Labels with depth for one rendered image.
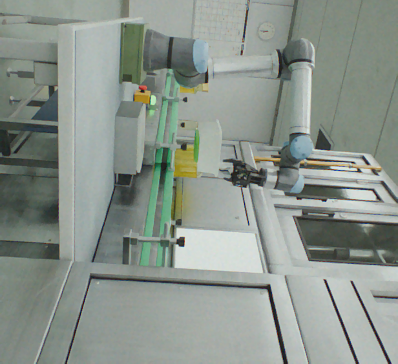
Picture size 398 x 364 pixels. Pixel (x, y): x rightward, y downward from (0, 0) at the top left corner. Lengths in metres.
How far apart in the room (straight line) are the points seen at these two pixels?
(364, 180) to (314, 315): 1.61
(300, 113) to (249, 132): 6.68
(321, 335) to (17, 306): 0.61
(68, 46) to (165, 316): 0.58
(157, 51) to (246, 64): 0.38
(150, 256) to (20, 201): 0.83
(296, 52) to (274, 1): 6.07
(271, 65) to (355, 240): 0.81
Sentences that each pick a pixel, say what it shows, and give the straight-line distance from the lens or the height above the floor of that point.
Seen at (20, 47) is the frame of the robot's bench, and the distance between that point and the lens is 1.05.
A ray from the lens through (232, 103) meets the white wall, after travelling 8.13.
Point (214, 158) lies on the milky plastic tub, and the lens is 1.63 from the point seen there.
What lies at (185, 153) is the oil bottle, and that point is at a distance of 2.09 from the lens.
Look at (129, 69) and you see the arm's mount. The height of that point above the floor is 0.78.
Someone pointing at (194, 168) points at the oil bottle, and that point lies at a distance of 1.97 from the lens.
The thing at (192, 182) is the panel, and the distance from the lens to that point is 2.17.
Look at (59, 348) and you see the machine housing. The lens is 0.93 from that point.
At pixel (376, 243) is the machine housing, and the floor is 1.84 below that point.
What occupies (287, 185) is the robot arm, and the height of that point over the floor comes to 1.39.
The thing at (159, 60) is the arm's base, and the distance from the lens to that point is 1.69.
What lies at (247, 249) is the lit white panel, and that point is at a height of 1.26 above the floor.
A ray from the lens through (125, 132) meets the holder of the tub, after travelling 1.63.
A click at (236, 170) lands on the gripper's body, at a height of 1.20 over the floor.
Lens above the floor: 0.96
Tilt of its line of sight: 3 degrees up
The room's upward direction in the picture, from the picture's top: 94 degrees clockwise
